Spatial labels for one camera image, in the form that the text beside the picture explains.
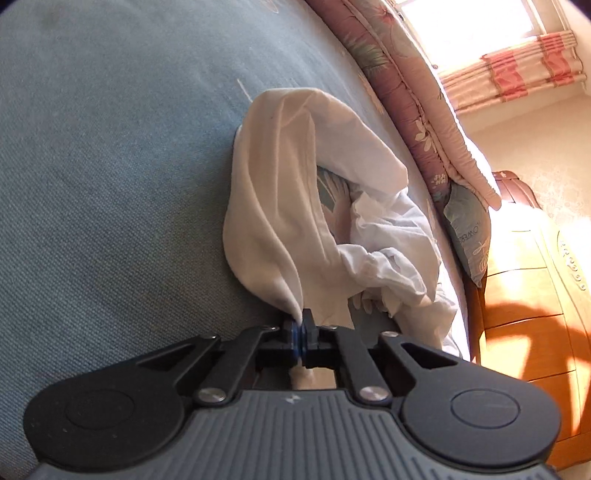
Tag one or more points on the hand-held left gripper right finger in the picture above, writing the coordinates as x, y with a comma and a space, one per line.
308, 341

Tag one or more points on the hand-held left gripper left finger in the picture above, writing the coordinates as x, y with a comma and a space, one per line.
294, 341

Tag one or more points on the white long-sleeve shirt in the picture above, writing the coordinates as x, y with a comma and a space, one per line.
277, 184

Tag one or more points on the blue floral pillow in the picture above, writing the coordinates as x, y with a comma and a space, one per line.
468, 230

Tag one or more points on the wooden headboard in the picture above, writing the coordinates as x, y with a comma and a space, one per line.
531, 346

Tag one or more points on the pink floral quilt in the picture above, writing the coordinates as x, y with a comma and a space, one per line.
406, 92

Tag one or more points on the pink patterned curtain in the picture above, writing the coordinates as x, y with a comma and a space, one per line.
517, 69

